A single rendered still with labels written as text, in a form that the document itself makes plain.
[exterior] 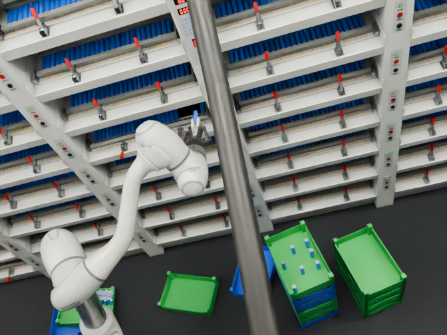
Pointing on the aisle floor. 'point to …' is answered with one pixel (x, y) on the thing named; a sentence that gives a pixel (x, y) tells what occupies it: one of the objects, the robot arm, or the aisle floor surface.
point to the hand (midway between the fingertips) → (195, 125)
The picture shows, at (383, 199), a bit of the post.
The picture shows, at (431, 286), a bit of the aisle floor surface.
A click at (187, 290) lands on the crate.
